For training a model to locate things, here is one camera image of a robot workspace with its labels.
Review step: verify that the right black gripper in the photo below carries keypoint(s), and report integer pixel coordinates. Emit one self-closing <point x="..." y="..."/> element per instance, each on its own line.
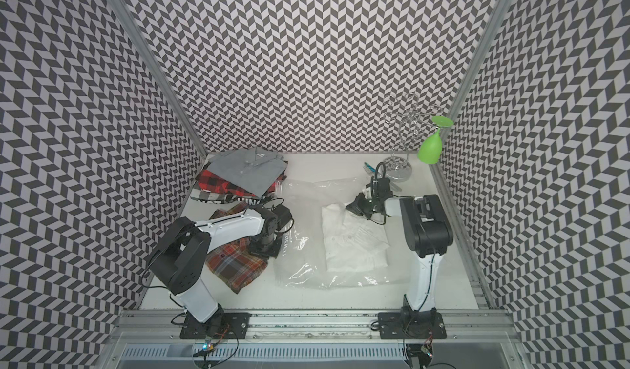
<point x="357" y="206"/>

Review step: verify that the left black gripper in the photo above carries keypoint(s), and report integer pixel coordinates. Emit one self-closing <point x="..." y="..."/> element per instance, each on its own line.
<point x="255" y="252"/>

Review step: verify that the dark plaid cloth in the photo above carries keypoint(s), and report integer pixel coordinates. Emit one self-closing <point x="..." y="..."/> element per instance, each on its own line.
<point x="234" y="265"/>

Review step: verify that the clear plastic vacuum bag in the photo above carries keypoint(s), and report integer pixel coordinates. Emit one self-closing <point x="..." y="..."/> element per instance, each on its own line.
<point x="302" y="263"/>

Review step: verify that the black white plaid shirt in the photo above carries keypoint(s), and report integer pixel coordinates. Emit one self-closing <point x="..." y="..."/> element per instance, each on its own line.
<point x="213" y="198"/>

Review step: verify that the grey cloth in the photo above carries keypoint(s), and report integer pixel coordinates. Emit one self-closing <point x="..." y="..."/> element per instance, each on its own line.
<point x="254" y="170"/>

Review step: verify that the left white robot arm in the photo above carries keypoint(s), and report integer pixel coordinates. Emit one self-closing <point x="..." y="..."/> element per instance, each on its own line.
<point x="179" y="257"/>

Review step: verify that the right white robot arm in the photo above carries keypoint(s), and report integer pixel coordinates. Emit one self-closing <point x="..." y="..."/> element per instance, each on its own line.
<point x="428" y="235"/>

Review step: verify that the green plastic wine glass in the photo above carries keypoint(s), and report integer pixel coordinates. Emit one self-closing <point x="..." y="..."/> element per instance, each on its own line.
<point x="431" y="149"/>

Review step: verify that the left small circuit board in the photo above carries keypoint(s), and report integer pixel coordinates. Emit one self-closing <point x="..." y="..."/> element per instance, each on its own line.
<point x="209" y="344"/>

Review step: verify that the small circuit board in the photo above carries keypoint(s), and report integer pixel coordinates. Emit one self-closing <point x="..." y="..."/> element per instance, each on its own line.
<point x="209" y="344"/>
<point x="418" y="356"/>

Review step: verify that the right small circuit board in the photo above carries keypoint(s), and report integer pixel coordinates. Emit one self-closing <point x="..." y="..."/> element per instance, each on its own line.
<point x="418" y="356"/>

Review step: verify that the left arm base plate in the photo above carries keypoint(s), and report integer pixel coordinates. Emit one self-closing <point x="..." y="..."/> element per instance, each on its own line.
<point x="226" y="325"/>

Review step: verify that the metal wire glass rack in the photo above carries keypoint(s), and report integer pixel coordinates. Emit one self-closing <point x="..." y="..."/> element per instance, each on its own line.
<point x="410" y="115"/>

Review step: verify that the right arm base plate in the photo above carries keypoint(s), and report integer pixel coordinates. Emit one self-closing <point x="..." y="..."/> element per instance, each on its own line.
<point x="424" y="325"/>

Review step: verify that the aluminium front rail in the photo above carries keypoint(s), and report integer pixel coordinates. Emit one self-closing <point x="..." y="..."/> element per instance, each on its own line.
<point x="290" y="326"/>

